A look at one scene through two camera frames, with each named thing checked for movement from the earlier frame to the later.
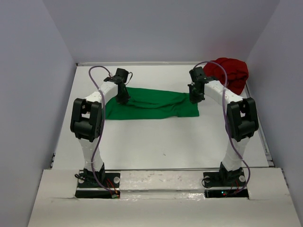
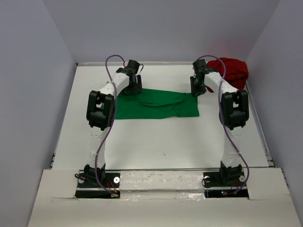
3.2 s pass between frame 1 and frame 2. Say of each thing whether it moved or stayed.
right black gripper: moved
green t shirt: stayed
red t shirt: stayed
